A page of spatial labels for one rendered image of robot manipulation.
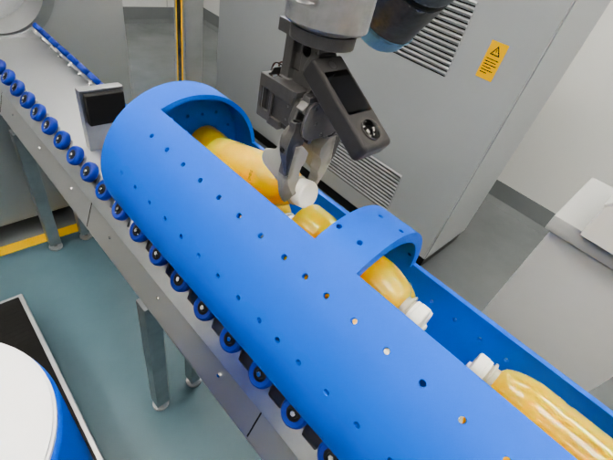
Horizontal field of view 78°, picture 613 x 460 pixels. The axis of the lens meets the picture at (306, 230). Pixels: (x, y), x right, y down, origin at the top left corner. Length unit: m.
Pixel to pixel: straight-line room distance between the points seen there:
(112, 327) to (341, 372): 1.52
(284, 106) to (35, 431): 0.44
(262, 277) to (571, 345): 0.87
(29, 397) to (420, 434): 0.42
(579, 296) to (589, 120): 2.15
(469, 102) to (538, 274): 1.05
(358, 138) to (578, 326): 0.84
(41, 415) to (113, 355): 1.24
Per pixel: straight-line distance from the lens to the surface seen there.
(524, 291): 1.11
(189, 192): 0.54
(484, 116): 1.91
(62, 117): 1.28
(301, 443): 0.63
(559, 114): 3.15
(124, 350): 1.78
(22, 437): 0.54
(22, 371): 0.58
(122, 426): 1.64
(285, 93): 0.45
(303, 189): 0.50
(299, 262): 0.43
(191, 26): 1.28
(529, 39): 1.84
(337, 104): 0.41
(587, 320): 1.10
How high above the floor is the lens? 1.51
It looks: 41 degrees down
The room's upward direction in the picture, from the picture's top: 15 degrees clockwise
